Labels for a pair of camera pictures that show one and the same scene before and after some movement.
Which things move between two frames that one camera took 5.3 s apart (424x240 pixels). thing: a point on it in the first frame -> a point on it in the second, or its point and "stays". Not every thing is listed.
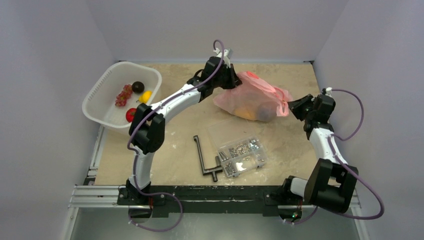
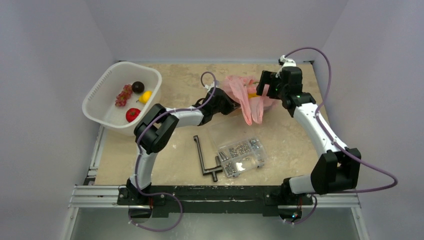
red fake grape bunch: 121,99 stays
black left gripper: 234,81 -> 231,105
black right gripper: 304,107 -> 266,82
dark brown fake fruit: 138,86 stays
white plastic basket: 117,87 stays
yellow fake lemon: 145,97 stays
